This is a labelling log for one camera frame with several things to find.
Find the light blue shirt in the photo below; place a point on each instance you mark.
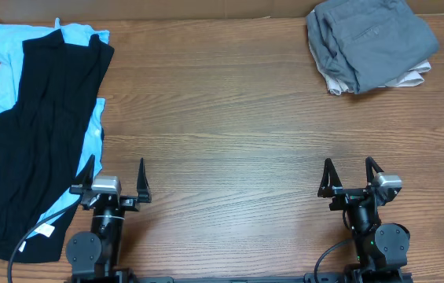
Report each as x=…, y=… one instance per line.
x=11, y=63

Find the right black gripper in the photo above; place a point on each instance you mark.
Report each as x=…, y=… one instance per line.
x=352, y=194

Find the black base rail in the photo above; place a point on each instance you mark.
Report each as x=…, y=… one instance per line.
x=306, y=278

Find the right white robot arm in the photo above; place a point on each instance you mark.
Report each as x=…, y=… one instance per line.
x=381, y=248

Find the folded beige trousers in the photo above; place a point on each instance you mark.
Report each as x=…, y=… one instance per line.
x=411, y=78

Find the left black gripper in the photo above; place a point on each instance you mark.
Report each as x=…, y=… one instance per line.
x=130, y=203

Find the black shirt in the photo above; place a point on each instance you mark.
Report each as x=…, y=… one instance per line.
x=41, y=140

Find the grey shorts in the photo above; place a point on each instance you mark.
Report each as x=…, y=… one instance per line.
x=367, y=43

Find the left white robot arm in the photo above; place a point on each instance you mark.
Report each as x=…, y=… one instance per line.
x=94, y=254

